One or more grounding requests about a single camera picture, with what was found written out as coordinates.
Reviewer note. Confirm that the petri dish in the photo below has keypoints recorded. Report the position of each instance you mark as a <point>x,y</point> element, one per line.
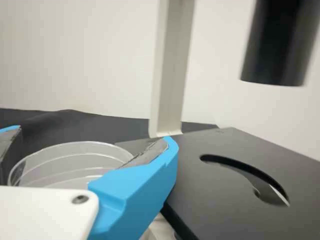
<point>62,165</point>

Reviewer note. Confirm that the cream microscope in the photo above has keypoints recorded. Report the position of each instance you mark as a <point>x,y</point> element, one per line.
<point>225,180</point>

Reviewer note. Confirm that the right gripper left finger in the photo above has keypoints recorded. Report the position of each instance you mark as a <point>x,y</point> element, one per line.
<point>6,141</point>

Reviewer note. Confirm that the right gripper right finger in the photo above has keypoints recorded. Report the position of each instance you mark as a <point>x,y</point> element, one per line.
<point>140,190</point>

